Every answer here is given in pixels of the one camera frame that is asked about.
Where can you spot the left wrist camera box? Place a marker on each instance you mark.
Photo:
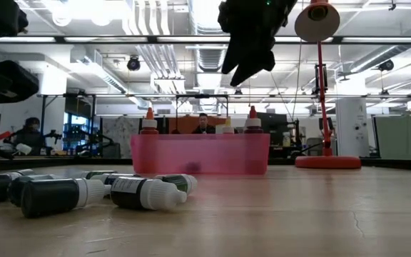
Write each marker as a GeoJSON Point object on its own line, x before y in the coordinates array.
{"type": "Point", "coordinates": [13, 80]}

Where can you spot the red desk lamp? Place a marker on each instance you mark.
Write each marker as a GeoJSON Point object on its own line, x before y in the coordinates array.
{"type": "Point", "coordinates": [328, 162]}

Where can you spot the person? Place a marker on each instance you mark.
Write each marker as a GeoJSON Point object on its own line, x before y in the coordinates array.
{"type": "Point", "coordinates": [30, 137]}
{"type": "Point", "coordinates": [203, 125]}

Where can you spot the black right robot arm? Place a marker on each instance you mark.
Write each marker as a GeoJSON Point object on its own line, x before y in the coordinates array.
{"type": "Point", "coordinates": [280, 3]}

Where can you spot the green partition panel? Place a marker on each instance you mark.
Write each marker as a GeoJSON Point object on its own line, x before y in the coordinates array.
{"type": "Point", "coordinates": [405, 137]}

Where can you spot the black aluminium table frame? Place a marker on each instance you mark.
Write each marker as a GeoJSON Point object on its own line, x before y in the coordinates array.
{"type": "Point", "coordinates": [387, 164]}

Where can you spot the large orange coloring bottle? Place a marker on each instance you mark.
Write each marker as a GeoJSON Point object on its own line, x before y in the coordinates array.
{"type": "Point", "coordinates": [228, 129]}

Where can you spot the black ceiling spotlight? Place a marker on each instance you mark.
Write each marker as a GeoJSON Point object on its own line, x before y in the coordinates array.
{"type": "Point", "coordinates": [133, 64]}
{"type": "Point", "coordinates": [386, 65]}

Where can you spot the orange board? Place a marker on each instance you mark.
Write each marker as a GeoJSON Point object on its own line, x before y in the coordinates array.
{"type": "Point", "coordinates": [180, 125]}

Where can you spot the black overhead crossbar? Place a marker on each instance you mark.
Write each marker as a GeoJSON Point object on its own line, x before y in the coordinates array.
{"type": "Point", "coordinates": [152, 39]}

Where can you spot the black monitor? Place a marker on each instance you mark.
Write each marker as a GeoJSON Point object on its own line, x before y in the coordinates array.
{"type": "Point", "coordinates": [275, 126]}

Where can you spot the pink translucent plastic bin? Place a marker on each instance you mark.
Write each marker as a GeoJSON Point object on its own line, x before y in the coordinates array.
{"type": "Point", "coordinates": [177, 153]}

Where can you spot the large dark red coloring bottle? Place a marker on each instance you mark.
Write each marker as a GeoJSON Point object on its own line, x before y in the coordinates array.
{"type": "Point", "coordinates": [253, 125]}

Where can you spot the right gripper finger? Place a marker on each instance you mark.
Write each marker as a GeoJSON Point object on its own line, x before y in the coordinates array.
{"type": "Point", "coordinates": [259, 59]}
{"type": "Point", "coordinates": [234, 55]}

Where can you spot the small green dropper bottle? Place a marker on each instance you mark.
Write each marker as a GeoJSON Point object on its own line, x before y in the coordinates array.
{"type": "Point", "coordinates": [180, 182]}

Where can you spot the large red-orange tip coloring bottle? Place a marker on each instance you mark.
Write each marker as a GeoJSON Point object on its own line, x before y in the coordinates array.
{"type": "Point", "coordinates": [149, 125]}

